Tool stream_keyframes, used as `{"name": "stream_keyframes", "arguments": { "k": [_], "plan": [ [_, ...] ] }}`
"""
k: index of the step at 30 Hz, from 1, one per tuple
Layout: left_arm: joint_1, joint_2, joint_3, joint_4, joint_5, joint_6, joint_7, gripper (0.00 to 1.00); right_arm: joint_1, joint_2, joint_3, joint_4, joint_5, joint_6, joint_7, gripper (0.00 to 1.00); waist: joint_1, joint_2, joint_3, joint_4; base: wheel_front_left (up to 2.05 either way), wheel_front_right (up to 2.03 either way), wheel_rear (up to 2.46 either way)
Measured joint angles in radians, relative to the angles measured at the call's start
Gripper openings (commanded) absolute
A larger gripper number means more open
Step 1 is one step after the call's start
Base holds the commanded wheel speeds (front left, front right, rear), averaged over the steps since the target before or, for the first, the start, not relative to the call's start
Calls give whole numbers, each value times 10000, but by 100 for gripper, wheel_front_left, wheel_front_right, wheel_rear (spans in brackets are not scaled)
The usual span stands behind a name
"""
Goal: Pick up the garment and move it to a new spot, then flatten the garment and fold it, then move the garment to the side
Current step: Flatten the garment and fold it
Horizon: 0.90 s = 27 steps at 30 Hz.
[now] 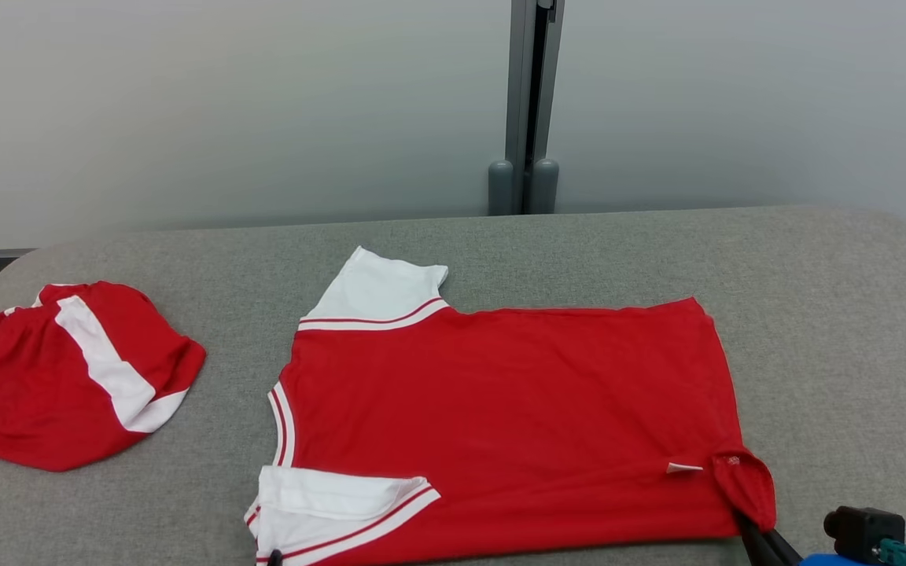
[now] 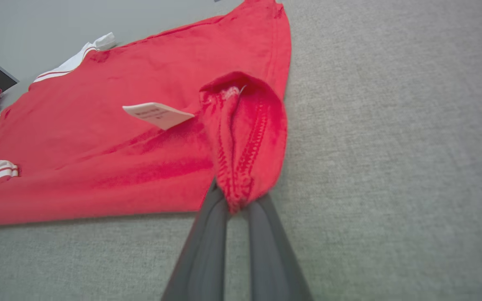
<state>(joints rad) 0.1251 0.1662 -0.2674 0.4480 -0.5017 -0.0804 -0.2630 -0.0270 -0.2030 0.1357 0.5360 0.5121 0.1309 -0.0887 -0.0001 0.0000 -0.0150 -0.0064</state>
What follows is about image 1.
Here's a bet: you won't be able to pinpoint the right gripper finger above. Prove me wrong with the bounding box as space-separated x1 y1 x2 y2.
768 528 805 566
738 511 774 566

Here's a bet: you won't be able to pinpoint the red white jersey shirt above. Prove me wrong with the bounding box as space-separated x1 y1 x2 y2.
245 246 778 566

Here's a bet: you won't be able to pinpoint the red white sports shorts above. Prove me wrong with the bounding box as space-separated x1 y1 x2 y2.
0 281 208 472

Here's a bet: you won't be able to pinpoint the grey partition post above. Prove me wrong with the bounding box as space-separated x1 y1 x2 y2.
488 0 566 215

